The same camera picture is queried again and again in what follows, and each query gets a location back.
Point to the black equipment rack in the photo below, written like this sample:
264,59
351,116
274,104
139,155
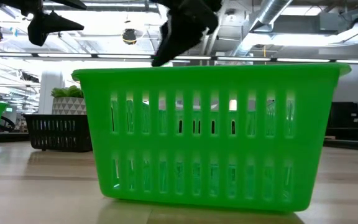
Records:
345,119

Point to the silver ceiling duct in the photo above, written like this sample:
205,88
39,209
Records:
270,14

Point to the succulent in patterned pot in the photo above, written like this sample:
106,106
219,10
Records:
68,104

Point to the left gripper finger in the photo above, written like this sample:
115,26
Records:
70,3
48,26

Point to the black plastic slotted basket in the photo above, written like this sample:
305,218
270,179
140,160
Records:
57,146

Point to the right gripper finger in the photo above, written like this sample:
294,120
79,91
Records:
182,34

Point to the white building pillar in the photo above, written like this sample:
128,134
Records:
51,93

